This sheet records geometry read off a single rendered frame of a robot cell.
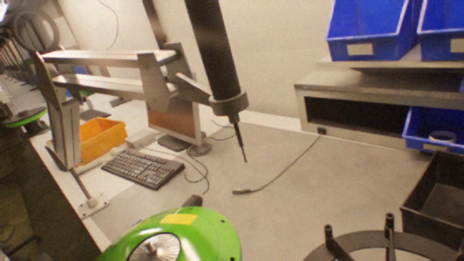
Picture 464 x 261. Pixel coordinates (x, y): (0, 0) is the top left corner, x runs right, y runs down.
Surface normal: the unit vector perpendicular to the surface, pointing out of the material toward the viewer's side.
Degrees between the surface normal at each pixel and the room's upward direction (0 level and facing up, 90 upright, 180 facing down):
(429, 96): 90
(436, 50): 100
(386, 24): 90
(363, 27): 90
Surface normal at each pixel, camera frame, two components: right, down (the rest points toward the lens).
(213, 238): 0.11, -0.92
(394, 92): -0.70, 0.47
